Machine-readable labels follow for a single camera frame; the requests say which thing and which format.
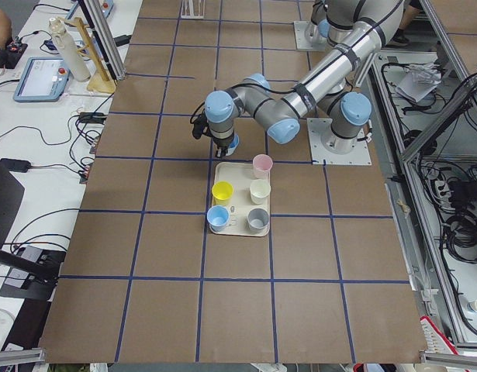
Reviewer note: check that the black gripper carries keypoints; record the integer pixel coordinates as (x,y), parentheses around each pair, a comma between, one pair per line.
(222,143)

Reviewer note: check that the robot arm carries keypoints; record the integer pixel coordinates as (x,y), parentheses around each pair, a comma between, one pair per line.
(354,29)
(318,28)

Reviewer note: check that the yellow plastic cup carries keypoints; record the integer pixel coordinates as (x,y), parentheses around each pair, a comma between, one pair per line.
(222,192)

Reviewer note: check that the pink plastic cup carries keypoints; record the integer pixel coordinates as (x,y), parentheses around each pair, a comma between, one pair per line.
(262,165)

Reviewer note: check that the cream plastic cup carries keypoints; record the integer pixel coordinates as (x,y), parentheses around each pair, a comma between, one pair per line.
(260,190)

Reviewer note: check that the light blue cup on tray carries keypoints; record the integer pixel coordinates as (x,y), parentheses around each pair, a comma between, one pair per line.
(218,218)

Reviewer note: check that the grey plastic cup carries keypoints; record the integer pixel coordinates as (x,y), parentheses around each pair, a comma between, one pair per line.
(258,220)

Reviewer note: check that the cream plastic tray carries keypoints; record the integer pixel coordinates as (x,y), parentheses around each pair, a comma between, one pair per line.
(240,175)

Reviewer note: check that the wooden stand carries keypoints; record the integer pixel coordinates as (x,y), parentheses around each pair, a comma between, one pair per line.
(100,80)

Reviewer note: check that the white water bottle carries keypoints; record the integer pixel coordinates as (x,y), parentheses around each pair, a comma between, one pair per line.
(65,45)

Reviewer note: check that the blue teach pendant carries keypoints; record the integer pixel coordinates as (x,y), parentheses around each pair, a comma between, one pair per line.
(43,80)

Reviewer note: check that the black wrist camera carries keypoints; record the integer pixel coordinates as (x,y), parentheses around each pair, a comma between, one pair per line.
(200,126)

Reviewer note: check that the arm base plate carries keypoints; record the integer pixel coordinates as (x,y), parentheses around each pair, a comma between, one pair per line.
(302,42)
(327,149)

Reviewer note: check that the white wire cup rack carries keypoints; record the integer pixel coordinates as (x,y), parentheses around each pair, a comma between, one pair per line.
(193,9)

